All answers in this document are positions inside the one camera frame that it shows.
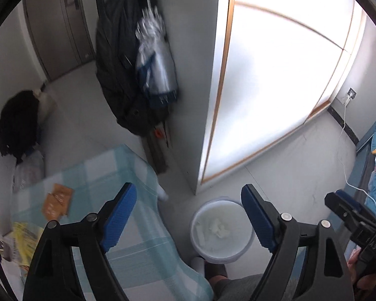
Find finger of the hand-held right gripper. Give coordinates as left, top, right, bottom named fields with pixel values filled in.
left=324, top=191, right=368, bottom=226

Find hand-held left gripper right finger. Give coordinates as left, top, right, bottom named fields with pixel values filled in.
left=241, top=184, right=354, bottom=301

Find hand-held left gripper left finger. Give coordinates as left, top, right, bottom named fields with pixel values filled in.
left=23, top=182, right=138, bottom=301

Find white round bin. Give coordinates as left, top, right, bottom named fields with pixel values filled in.
left=190, top=197, right=256, bottom=264

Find yellow printed plastic bag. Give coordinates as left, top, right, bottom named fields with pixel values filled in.
left=0, top=232, right=19, bottom=262
left=11, top=222, right=46, bottom=271

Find person's right hand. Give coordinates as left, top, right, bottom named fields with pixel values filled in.
left=347, top=250, right=376, bottom=293

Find white table leg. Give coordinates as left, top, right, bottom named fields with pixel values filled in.
left=157, top=183, right=170, bottom=202
left=191, top=256, right=206, bottom=272

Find table with checked cloth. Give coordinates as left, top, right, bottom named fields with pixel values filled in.
left=11, top=144, right=215, bottom=301

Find person's leg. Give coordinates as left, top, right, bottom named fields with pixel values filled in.
left=205, top=262, right=271, bottom=301

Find black framed sliding door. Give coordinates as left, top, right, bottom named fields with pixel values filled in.
left=142, top=122, right=169, bottom=175

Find grey plastic bag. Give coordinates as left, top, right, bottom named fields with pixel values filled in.
left=13, top=150, right=46, bottom=195

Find white pillow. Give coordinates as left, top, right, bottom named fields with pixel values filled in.
left=34, top=89, right=57, bottom=123

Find black bag on floor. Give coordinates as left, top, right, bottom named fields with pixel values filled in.
left=0, top=90, right=41, bottom=164

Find black hanging backpack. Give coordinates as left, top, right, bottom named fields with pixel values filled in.
left=96, top=0, right=173, bottom=137

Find silver folded umbrella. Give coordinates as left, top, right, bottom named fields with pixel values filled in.
left=135, top=0, right=179, bottom=105

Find grey room door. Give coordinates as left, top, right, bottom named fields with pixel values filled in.
left=22, top=0, right=96, bottom=82

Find white charging cable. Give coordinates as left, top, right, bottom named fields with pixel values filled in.
left=338, top=97, right=376, bottom=220

